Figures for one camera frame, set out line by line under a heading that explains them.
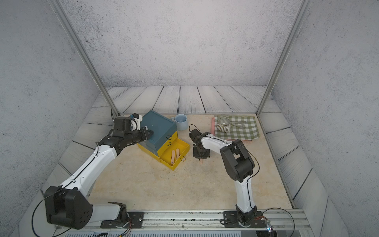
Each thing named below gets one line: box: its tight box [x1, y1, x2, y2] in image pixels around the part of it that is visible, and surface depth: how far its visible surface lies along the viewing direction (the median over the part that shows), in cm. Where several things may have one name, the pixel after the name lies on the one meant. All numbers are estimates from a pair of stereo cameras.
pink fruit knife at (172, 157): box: [170, 149, 176, 165], surface depth 98 cm
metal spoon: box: [230, 120, 247, 129], surface depth 117 cm
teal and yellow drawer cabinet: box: [137, 110, 190, 171], surface depth 91 cm
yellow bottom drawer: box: [157, 137, 190, 171], surface depth 97 cm
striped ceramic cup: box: [216, 117, 231, 134], surface depth 107 cm
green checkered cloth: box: [214, 115, 260, 141], surface depth 113 cm
